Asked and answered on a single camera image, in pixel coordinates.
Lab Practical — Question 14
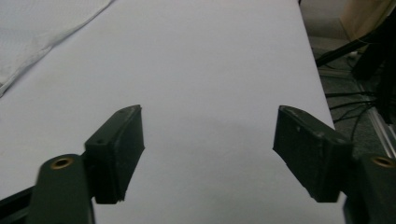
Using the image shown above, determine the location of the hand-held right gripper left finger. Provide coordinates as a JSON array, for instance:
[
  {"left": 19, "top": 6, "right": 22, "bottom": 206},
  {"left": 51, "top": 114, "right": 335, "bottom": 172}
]
[{"left": 26, "top": 104, "right": 146, "bottom": 224}]

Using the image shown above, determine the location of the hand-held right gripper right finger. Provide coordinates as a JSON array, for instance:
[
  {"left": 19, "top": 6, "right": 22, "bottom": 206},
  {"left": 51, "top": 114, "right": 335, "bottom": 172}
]
[{"left": 272, "top": 105, "right": 396, "bottom": 224}]

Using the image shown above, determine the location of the white cloth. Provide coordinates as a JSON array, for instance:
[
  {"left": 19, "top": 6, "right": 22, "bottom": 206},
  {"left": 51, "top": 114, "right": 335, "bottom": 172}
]
[{"left": 0, "top": 0, "right": 116, "bottom": 98}]

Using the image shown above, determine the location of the black cable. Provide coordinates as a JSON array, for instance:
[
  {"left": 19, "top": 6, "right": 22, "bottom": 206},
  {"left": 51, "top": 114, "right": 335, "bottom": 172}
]
[{"left": 329, "top": 100, "right": 377, "bottom": 111}]

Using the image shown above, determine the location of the aluminium rail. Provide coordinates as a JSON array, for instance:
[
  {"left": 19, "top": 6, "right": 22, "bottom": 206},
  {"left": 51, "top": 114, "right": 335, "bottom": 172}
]
[{"left": 367, "top": 108, "right": 396, "bottom": 160}]

